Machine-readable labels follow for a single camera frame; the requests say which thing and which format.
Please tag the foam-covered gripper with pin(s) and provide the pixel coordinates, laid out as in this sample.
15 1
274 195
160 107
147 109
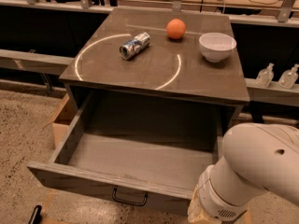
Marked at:
217 200

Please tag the grey top drawer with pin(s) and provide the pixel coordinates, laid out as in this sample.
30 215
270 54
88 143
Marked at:
139 144

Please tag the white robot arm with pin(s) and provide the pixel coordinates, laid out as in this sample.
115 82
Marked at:
256 158

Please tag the grey drawer cabinet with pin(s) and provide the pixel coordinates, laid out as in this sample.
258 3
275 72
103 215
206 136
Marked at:
168 68

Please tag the clear plastic bottle left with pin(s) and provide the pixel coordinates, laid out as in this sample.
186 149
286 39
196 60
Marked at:
265 76

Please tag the clear plastic bottle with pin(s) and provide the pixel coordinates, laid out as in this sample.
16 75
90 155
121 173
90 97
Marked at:
265 76
289 77

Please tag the black object on floor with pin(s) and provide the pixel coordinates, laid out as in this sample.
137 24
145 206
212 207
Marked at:
36 217

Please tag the clear plastic bottle right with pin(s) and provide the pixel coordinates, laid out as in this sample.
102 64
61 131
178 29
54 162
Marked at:
289 77

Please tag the cardboard box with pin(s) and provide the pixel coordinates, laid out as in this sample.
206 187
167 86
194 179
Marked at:
61 119

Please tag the white bowl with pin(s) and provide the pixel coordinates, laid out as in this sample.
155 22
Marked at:
216 47

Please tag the crushed silver soda can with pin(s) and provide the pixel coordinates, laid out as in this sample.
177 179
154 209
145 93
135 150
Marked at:
134 46

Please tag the orange fruit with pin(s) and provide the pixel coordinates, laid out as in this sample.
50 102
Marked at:
176 29

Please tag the black top drawer handle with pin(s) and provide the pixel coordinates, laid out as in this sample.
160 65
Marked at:
129 198

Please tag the grey metal rail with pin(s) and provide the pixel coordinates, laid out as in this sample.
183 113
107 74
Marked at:
33 62

